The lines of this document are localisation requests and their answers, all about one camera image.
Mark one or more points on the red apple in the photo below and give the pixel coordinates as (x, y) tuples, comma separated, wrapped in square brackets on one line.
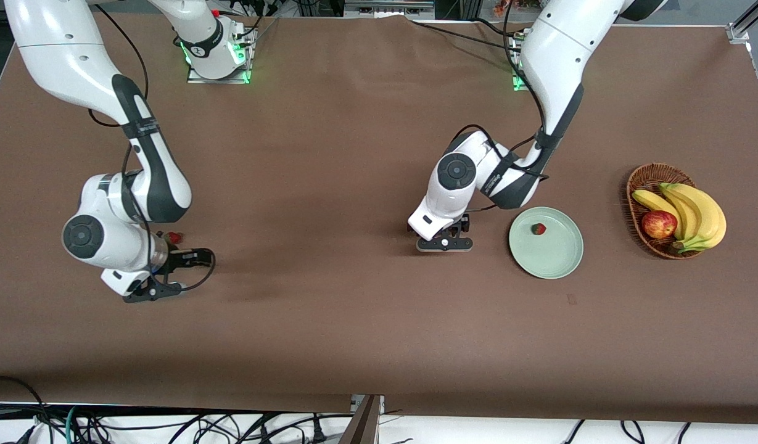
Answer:
[(658, 224)]

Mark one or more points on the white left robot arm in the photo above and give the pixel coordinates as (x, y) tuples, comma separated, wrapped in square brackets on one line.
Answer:
[(557, 55)]

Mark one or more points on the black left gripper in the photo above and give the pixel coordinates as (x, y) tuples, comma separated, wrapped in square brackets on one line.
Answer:
[(459, 229)]

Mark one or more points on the aluminium frame profile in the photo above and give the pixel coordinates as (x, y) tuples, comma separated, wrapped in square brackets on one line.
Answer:
[(745, 24)]

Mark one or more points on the grey metal device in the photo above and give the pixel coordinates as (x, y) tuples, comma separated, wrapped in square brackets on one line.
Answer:
[(388, 8)]

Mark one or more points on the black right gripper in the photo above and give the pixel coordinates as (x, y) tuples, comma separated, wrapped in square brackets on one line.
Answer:
[(177, 259)]

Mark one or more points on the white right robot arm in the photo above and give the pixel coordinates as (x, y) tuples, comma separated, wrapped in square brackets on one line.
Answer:
[(64, 55)]

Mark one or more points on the colourful background object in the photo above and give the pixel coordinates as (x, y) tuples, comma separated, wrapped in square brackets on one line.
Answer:
[(508, 7)]

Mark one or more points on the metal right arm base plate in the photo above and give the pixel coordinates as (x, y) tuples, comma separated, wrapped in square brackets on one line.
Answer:
[(246, 61)]

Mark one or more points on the light green round plate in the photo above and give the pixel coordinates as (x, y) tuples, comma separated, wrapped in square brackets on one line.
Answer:
[(551, 253)]

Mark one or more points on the yellow banana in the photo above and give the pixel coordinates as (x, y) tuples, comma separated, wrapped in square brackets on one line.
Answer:
[(647, 198), (687, 216), (715, 216)]

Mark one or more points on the metal frame profile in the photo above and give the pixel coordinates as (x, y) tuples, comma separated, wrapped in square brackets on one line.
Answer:
[(363, 422)]

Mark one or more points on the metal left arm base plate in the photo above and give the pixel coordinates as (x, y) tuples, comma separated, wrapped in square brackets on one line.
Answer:
[(518, 83)]

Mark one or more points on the red strawberry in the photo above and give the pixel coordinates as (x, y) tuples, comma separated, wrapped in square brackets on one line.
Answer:
[(539, 229), (175, 237)]

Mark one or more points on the brown table cover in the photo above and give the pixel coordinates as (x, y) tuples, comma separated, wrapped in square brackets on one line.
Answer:
[(416, 339)]

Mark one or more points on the brown wicker basket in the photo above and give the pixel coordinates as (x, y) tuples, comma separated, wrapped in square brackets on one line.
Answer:
[(662, 250)]

